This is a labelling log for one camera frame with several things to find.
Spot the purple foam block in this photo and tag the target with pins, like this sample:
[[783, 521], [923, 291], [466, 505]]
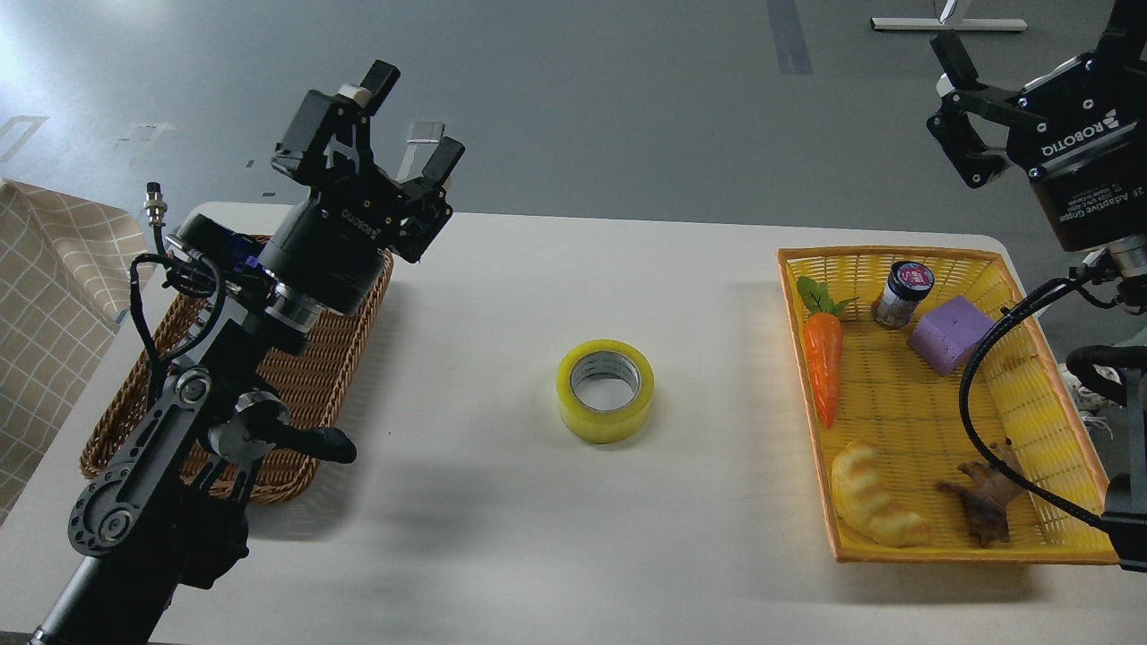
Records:
[[946, 337]]

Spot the beige checkered cloth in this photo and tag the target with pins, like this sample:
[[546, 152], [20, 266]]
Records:
[[64, 290]]

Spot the orange toy carrot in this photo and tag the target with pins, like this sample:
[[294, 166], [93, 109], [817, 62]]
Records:
[[822, 339]]

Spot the yellow plastic basket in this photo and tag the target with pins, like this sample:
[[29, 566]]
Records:
[[893, 400]]

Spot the yellow tape roll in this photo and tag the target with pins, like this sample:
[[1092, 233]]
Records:
[[604, 360]]

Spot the brown wicker basket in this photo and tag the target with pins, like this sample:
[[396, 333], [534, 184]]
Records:
[[313, 386]]

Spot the small dark jar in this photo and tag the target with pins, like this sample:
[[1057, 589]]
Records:
[[906, 285]]

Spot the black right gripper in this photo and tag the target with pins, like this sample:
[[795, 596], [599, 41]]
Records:
[[1078, 131]]

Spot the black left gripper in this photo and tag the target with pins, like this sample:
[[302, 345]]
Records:
[[332, 246]]

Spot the white stand base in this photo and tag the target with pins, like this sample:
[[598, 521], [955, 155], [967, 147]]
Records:
[[950, 16]]

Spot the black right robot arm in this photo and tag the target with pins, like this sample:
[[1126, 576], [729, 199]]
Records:
[[1114, 373]]

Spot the brown toy animal figure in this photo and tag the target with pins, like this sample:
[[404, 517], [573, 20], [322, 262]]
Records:
[[984, 500]]

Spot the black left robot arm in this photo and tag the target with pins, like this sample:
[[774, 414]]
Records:
[[209, 305]]

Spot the toy croissant bread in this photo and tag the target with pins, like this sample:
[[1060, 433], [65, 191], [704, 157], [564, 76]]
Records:
[[865, 505]]

